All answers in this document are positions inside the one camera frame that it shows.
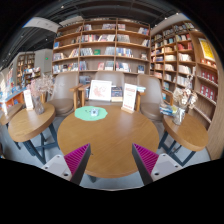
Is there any stack of blue magazines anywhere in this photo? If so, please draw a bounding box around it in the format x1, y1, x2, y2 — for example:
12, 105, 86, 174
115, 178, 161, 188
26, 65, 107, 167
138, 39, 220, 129
159, 102, 178, 118

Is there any transparent computer mouse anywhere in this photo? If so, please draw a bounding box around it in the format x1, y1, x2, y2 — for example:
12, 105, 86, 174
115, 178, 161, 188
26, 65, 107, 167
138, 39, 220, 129
89, 107, 100, 118

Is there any white framed floral picture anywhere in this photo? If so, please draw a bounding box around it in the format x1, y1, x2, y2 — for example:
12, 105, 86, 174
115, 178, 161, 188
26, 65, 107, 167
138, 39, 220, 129
88, 79, 113, 102

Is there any angled wooden bookshelf unit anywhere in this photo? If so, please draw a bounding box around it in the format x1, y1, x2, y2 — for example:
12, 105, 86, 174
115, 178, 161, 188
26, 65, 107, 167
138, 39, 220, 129
149, 21, 224, 134

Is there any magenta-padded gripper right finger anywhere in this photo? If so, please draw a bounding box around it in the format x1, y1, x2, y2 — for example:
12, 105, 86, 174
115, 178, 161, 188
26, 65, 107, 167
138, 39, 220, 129
131, 143, 184, 187

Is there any glass vase with dried flowers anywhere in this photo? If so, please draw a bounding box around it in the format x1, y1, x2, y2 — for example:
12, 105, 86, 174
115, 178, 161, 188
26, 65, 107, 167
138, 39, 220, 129
172, 74, 199, 127
26, 73, 56, 116

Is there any dark hardcover book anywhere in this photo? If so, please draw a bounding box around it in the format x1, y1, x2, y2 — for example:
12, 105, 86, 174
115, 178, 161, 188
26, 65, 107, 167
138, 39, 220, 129
110, 86, 124, 103

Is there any distant small wooden bookshelf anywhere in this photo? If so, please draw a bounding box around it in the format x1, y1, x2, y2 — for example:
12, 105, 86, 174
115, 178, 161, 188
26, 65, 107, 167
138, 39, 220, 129
15, 51, 43, 88

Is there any white red sign, wooden base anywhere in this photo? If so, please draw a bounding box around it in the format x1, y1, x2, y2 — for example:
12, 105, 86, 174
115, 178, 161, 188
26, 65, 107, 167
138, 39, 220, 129
120, 82, 138, 115

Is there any green blob-shaped mouse pad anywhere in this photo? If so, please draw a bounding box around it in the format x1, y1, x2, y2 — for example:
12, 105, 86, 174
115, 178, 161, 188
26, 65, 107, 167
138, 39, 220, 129
73, 105, 109, 122

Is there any round wooden side table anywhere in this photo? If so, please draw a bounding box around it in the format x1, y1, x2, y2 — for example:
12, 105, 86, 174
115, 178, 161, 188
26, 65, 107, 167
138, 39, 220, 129
158, 112, 210, 168
7, 101, 61, 165

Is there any wide wooden bookshelf unit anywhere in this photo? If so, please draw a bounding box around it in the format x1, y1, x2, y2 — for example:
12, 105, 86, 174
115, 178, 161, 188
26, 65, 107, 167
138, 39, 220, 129
51, 18, 152, 76

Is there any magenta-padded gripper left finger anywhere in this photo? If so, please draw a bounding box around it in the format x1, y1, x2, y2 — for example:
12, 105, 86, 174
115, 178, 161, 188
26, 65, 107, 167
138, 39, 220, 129
41, 143, 92, 186

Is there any small white table sign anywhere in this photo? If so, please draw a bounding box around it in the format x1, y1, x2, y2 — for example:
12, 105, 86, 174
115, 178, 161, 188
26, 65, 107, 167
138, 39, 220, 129
22, 88, 35, 112

